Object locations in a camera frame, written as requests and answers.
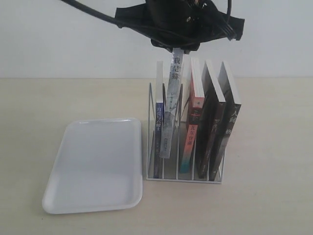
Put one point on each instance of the grey white spine book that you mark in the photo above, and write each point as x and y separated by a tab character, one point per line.
171	102

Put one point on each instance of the blue moon cover book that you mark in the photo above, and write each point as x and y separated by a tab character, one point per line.
159	116

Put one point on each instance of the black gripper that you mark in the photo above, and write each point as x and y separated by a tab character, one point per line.
181	23

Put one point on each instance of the white wire book rack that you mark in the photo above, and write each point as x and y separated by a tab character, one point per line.
169	168

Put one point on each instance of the red teal spine book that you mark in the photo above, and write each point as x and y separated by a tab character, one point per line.
195	104

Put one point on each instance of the black grey spine book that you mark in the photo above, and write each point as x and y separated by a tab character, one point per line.
232	107

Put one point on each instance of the white plastic tray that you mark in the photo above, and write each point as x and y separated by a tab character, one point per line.
98	167

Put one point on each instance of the dark red spine book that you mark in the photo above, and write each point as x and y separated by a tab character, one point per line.
212	115

